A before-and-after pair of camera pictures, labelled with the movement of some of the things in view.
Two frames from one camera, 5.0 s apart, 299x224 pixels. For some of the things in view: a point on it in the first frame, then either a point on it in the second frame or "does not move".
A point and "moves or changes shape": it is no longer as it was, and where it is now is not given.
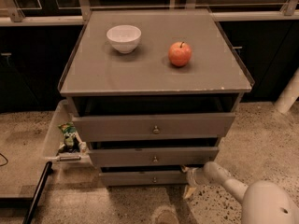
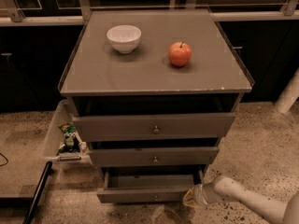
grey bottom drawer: x=145 y=178 moves or changes shape
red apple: x=179 y=53 does not move
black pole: x=48 y=171 does not move
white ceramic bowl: x=124 y=37 does not move
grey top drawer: x=174 y=127 does not move
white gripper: x=195 y=175 -> x=207 y=194
